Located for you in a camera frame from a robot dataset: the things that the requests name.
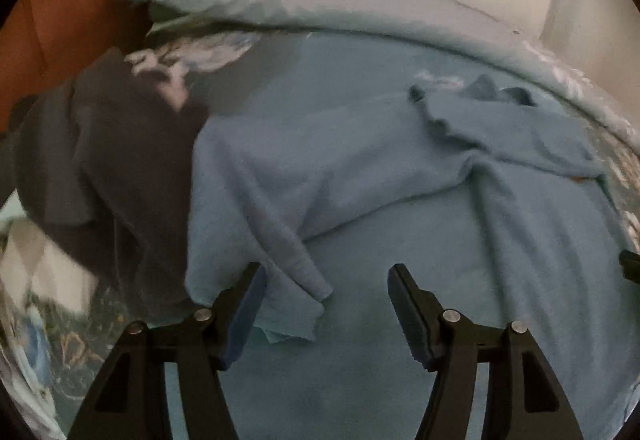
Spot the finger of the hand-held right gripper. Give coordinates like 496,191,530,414
619,250,640,282

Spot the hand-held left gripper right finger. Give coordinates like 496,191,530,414
387,263,586,440

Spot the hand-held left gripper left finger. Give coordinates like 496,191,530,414
67,261,268,440

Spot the light blue sweater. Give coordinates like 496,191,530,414
185,73,640,440

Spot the dark grey garment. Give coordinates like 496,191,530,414
0,48,211,321

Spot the grey floral white bedding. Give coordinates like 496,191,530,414
0,215,101,316

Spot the pink white patterned garment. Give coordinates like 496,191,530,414
127,49,193,111

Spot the green pillow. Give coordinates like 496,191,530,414
145,3,201,36

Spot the orange-brown upholstered headboard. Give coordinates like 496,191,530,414
0,0,261,131

